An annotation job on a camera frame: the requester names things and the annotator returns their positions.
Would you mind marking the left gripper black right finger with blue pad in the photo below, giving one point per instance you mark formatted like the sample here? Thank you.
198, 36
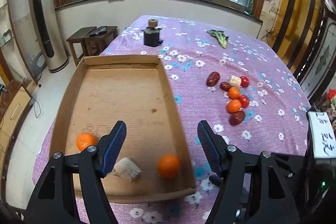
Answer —
253, 188

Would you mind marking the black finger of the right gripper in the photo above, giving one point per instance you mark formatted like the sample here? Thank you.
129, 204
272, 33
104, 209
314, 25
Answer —
216, 180

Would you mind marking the orange mandarin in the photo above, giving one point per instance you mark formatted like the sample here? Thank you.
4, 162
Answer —
85, 140
169, 166
233, 106
234, 93

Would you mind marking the white corn piece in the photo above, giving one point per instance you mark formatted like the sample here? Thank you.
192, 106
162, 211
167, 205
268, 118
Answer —
127, 169
235, 81

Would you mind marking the large red date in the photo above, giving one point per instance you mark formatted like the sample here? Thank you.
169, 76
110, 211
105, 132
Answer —
236, 118
212, 79

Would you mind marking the white handwritten label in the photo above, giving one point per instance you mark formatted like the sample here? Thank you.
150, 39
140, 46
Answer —
322, 134

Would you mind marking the cluttered side table right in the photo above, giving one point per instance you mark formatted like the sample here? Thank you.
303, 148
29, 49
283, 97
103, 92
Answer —
326, 103

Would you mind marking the red tomato near oranges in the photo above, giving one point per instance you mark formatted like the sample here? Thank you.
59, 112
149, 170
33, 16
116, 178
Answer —
244, 100

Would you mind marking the small red date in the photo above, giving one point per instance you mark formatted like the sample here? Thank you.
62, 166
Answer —
225, 86

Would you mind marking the glass panel door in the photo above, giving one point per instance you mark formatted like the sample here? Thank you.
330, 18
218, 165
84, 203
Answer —
321, 70

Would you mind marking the small red tomato far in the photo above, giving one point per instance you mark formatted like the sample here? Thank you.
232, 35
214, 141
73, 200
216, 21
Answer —
244, 81

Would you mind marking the purple floral tablecloth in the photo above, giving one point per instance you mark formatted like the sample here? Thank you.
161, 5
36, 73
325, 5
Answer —
275, 118

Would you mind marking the wooden cabinet left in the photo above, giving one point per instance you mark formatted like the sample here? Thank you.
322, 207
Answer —
16, 102

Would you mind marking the green leafy vegetable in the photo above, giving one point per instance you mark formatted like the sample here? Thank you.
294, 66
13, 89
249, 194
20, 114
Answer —
220, 36

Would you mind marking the dark wooden stool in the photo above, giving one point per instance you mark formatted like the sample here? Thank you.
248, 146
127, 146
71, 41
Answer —
90, 46

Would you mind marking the black clamp with wooden knob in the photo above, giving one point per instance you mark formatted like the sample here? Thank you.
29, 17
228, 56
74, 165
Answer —
151, 34

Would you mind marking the black remote on stool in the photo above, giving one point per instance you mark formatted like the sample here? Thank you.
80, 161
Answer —
99, 31

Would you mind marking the green bottle on windowsill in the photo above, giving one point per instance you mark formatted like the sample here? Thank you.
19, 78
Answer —
249, 9

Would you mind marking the white tower air conditioner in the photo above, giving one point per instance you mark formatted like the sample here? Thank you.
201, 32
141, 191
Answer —
47, 32

